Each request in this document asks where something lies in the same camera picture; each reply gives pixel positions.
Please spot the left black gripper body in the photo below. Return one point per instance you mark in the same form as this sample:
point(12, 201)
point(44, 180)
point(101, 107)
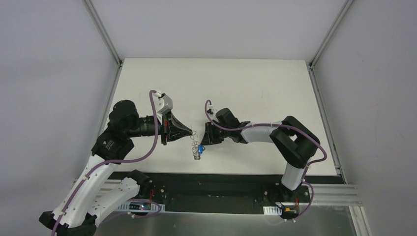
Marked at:
point(164, 131)

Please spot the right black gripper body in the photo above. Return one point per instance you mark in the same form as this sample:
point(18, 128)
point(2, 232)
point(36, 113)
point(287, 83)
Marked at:
point(220, 135)

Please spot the blue tagged key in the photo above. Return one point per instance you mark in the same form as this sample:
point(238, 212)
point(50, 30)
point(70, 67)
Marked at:
point(200, 149)

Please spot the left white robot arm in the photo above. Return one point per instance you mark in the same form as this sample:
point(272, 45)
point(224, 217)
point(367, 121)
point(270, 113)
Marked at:
point(82, 211)

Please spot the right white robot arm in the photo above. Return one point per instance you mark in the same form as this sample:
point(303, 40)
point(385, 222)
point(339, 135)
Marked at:
point(295, 142)

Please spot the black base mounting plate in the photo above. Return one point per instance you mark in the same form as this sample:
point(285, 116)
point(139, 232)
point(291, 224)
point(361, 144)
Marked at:
point(220, 193)

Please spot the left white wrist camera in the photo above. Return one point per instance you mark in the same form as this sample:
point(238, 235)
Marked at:
point(163, 104)

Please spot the left white cable duct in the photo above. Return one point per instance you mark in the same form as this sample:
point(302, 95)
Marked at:
point(140, 207)

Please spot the white cable duct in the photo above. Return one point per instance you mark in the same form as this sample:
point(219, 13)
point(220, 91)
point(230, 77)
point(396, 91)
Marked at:
point(272, 210)
point(140, 207)

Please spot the right white cable duct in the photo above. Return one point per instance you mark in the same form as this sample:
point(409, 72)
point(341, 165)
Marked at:
point(272, 210)

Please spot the right aluminium frame post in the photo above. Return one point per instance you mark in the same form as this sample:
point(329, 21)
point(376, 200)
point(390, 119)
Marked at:
point(330, 33)

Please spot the aluminium frame post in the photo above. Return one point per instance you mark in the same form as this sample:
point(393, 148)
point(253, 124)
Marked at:
point(330, 33)
point(102, 31)

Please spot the aluminium rail frame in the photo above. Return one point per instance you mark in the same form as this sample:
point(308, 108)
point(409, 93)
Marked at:
point(336, 195)

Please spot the left aluminium frame post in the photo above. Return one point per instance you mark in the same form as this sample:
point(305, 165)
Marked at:
point(102, 31)

